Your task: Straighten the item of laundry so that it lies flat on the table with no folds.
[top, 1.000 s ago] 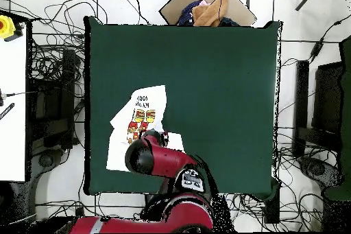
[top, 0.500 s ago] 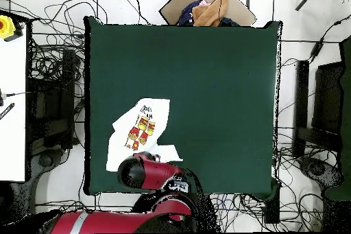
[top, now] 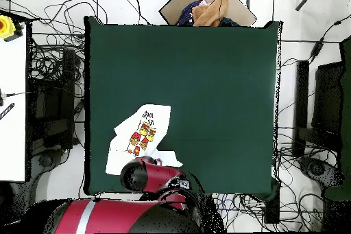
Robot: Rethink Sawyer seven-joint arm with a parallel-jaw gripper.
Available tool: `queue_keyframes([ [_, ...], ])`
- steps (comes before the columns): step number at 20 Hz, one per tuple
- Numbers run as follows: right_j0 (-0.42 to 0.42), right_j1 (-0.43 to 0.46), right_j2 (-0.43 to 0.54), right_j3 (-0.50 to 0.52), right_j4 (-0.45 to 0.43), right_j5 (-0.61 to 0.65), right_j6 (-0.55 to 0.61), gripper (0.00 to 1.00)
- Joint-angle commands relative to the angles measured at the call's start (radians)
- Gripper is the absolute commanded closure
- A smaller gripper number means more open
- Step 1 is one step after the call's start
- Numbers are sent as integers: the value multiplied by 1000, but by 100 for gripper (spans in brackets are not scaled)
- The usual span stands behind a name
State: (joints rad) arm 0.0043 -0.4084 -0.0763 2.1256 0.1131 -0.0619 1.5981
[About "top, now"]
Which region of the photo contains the white printed t-shirt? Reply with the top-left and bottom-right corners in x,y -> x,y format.
105,104 -> 184,176

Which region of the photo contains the dark green table cloth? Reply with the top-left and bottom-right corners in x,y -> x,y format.
83,15 -> 283,202

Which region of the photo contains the white table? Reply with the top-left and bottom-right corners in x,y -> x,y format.
0,22 -> 28,183

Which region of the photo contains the black box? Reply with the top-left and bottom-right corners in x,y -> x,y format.
264,189 -> 281,224

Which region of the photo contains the black ribbed strip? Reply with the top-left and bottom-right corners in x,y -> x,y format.
0,102 -> 16,121

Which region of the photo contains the blue dotted garment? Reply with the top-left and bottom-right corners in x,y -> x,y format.
176,0 -> 202,26

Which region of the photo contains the cardboard box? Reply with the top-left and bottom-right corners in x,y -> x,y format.
158,0 -> 258,27

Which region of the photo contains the dark blue garment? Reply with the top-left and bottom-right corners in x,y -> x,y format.
219,16 -> 241,27

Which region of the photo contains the orange towel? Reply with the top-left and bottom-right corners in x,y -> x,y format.
191,0 -> 230,27

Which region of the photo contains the yellow emergency stop button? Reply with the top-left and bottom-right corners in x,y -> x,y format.
0,14 -> 16,40

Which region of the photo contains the black cable tangle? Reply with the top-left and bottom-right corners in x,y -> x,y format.
275,124 -> 341,232
27,0 -> 152,100
216,192 -> 265,232

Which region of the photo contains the black connector with wire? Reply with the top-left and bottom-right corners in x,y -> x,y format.
0,88 -> 36,107

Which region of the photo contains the black adapter cable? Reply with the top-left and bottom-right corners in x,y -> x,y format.
308,14 -> 351,62

